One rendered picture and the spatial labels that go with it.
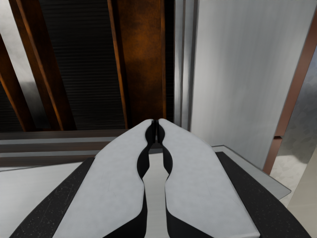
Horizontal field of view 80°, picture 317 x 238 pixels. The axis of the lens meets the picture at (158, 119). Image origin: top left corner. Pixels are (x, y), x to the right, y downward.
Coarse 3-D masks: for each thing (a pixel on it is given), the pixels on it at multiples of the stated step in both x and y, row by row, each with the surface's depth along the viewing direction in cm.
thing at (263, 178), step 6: (222, 150) 21; (228, 150) 21; (234, 156) 22; (240, 156) 22; (240, 162) 22; (246, 162) 22; (246, 168) 23; (252, 168) 23; (258, 168) 23; (252, 174) 23; (258, 174) 23; (264, 174) 23; (258, 180) 24; (264, 180) 24; (264, 186) 24
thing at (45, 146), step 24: (192, 0) 16; (192, 24) 17; (192, 48) 17; (192, 72) 17; (0, 144) 25; (24, 144) 25; (48, 144) 25; (72, 144) 25; (96, 144) 25; (0, 168) 23
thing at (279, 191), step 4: (272, 180) 24; (276, 180) 24; (272, 184) 24; (276, 184) 24; (280, 184) 24; (268, 188) 24; (272, 188) 24; (276, 188) 24; (280, 188) 24; (284, 188) 24; (288, 188) 24; (272, 192) 25; (276, 192) 25; (280, 192) 25; (284, 192) 25; (288, 192) 25; (276, 196) 25; (280, 196) 25
